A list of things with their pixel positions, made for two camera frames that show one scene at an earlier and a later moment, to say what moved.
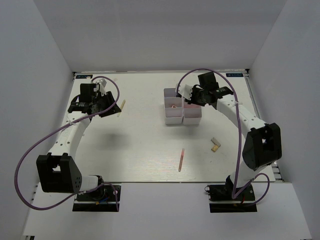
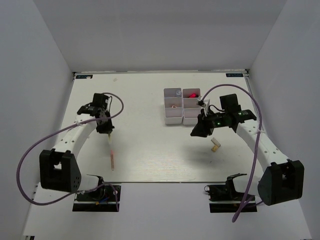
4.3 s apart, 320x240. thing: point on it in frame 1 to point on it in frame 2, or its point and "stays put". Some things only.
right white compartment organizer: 192,114 stays put
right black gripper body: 197,96 to 212,120
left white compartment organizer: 173,107 stays put
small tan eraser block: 216,145 stays put
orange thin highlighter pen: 181,158 to 112,159
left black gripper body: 104,102 to 106,126
